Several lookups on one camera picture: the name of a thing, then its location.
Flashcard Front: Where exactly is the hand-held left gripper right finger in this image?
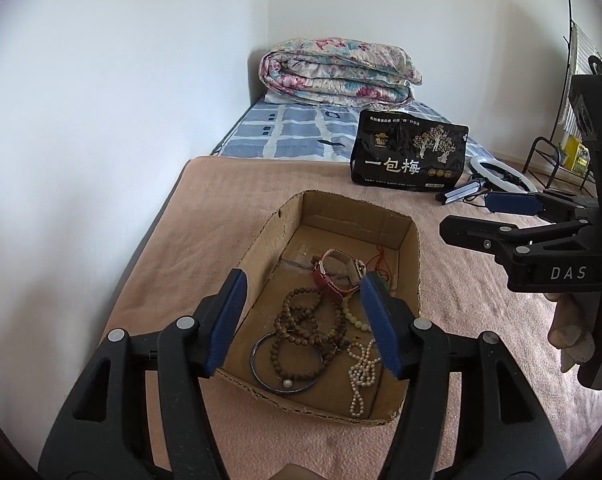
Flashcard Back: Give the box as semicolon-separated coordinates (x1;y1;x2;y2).
359;271;567;480

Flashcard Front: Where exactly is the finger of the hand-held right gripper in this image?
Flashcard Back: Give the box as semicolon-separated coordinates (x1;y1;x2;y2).
484;191;602;221
440;215;602;261

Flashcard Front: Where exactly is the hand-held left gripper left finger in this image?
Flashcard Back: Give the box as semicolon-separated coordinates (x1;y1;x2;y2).
38;268;249;480

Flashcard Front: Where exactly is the red cord jade pendant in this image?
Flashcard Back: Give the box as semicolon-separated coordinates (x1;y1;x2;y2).
366;246;397;291

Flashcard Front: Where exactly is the white pearl necklace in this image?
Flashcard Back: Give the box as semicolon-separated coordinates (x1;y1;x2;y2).
347;339;383;417

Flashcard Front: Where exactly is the wristwatch with leather strap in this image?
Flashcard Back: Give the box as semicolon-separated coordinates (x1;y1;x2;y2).
312;249;367;302

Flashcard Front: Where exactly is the brown wooden bead necklace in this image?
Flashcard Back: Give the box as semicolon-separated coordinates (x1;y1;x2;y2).
268;287;349;386

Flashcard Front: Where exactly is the cardboard box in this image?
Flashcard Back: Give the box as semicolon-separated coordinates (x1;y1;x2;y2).
216;190;422;427

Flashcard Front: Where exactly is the person's right hand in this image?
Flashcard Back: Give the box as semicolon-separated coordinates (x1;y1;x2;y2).
548;292;602;375

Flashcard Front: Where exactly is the dark metal bangle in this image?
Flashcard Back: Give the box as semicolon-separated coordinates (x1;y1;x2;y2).
250;330;327;395

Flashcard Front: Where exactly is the black metal clothes rack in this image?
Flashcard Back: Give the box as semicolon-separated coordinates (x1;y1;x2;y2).
524;0;602;196

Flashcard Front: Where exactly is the pink blanket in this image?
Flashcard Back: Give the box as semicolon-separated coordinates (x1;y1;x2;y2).
101;156;602;480

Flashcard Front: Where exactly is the yellow box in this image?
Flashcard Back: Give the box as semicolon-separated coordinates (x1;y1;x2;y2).
564;135;589;173

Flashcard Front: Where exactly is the black snack bag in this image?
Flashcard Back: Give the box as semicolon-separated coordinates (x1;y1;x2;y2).
352;109;469;192

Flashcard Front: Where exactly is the striped hanging cloth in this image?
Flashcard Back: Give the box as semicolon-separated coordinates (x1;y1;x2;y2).
564;30;602;136

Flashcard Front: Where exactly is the blue checked bedsheet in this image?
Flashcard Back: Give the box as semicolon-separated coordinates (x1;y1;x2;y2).
211;99;492;163

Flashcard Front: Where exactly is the folded floral quilt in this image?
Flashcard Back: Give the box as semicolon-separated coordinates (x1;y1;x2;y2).
258;37;423;107

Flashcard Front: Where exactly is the ring light with tripod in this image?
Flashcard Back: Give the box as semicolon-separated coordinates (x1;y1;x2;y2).
436;155;538;206

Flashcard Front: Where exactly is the pale green bead bracelet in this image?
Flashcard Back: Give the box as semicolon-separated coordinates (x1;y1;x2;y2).
342;294;374;332

